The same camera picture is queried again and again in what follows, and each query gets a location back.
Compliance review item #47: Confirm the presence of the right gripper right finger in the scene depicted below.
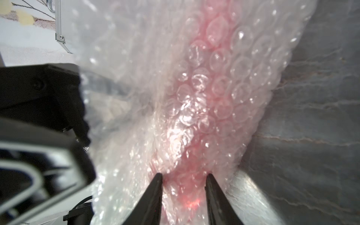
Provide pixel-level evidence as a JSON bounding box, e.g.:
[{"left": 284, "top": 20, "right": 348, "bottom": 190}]
[{"left": 205, "top": 174, "right": 244, "bottom": 225}]

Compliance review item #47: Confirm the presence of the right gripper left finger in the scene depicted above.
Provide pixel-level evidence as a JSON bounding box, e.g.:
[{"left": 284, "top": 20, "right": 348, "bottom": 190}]
[{"left": 123, "top": 173, "right": 163, "bottom": 225}]

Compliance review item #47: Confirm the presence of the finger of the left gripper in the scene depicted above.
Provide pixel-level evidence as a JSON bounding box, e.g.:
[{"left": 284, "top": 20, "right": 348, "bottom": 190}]
[
  {"left": 1, "top": 118, "right": 96, "bottom": 225},
  {"left": 1, "top": 63, "right": 91, "bottom": 146}
]

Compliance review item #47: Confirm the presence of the pink red bottle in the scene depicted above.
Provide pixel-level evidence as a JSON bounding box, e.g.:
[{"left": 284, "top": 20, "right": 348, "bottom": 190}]
[{"left": 150, "top": 1, "right": 250, "bottom": 225}]

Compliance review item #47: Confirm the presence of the bubble wrap sheet stack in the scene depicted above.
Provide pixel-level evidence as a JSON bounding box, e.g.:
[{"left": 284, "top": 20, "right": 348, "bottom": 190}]
[{"left": 69, "top": 1, "right": 317, "bottom": 225}]

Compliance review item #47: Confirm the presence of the grey metal case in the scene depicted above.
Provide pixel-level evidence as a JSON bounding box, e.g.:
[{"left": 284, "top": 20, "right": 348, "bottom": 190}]
[{"left": 46, "top": 0, "right": 75, "bottom": 54}]

